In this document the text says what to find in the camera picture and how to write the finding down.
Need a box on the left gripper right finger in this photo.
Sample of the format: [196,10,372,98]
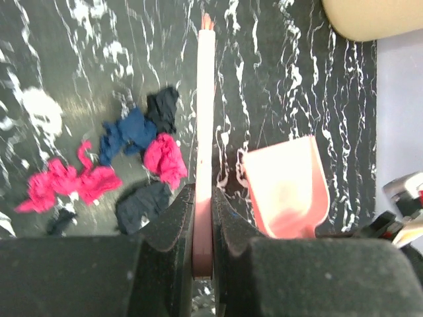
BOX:
[211,188,422,316]

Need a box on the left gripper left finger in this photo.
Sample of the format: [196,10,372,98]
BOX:
[1,184,195,316]

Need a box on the pink plastic dustpan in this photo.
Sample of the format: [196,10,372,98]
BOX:
[243,136,330,239]

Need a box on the pink hand brush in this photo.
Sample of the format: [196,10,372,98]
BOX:
[192,13,215,279]

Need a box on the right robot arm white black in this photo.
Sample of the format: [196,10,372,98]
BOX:
[320,171,422,250]

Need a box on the black paper scrap front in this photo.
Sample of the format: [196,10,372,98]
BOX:
[115,182,173,234]

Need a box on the black paper scrap small left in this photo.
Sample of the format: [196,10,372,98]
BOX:
[46,208,77,236]

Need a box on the magenta paper scrap upper left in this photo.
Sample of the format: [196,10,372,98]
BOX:
[77,140,123,205]

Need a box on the magenta paper scrap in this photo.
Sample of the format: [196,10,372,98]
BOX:
[143,133,188,190]
[15,158,79,213]
[77,140,123,205]

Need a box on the magenta paper scrap right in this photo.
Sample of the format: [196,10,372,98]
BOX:
[143,133,188,190]

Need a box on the magenta paper scrap lower left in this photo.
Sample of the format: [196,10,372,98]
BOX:
[15,158,79,213]

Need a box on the blue paper scrap centre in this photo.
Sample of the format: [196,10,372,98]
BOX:
[99,108,157,166]

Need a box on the black paper scrap near bucket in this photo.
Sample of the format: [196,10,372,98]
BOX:
[146,86,179,134]

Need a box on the white paper scrap centre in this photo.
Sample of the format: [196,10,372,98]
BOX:
[21,87,63,137]

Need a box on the beige plastic bucket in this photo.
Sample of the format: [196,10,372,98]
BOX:
[322,0,422,42]

